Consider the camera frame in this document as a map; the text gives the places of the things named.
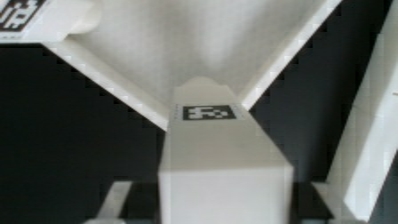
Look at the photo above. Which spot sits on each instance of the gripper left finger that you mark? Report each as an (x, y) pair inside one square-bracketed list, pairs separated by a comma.
[(110, 209)]

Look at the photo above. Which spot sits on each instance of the white leg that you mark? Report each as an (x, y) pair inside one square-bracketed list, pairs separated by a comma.
[(224, 174), (41, 20)]

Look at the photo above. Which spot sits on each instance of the white desk tabletop tray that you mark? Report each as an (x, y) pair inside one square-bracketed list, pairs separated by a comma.
[(167, 40)]

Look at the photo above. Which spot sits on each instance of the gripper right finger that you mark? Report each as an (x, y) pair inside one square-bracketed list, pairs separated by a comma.
[(336, 206)]

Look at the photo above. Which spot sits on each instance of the white U-shaped fence frame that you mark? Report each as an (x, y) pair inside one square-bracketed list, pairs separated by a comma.
[(368, 145)]

